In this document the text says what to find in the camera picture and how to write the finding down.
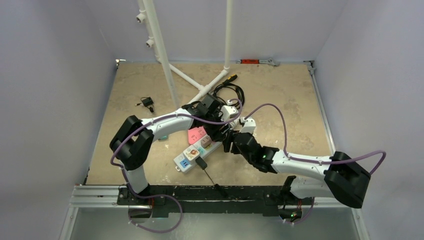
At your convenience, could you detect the white power strip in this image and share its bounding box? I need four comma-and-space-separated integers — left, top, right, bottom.
173, 127, 222, 174

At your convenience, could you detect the pink plug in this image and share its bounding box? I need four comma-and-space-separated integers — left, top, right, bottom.
200, 135, 213, 149

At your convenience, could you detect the white PVC pipe frame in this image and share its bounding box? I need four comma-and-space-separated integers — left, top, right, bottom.
135, 0, 233, 119

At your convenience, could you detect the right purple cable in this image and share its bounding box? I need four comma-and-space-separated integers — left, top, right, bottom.
243, 103, 387, 226

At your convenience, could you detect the white orange plug on strip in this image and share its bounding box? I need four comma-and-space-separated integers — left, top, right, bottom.
183, 145, 200, 162

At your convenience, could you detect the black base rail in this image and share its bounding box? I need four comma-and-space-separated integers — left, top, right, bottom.
117, 185, 312, 218

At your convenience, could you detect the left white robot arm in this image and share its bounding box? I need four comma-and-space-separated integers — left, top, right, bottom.
109, 94, 240, 205

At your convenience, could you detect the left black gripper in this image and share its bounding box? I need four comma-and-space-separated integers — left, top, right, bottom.
203, 108, 231, 142

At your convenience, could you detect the black plug adapter with cable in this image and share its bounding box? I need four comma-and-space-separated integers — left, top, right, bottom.
135, 96, 155, 113

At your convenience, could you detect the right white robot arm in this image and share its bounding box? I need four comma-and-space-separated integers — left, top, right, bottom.
223, 130, 371, 209

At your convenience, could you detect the pink power socket block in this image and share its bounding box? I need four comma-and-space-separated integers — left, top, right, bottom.
187, 126, 207, 145

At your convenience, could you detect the black plug with cable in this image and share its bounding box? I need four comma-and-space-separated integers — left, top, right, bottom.
195, 156, 230, 199

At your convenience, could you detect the white blue USB charger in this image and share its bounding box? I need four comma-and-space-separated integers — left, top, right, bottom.
179, 158, 190, 169

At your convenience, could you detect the red adjustable wrench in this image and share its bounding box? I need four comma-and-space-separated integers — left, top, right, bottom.
235, 58, 280, 67

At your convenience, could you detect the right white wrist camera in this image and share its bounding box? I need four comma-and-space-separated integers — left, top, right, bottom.
239, 117, 257, 134

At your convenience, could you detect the coiled black cable bundle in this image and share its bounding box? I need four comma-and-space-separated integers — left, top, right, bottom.
210, 83, 246, 109

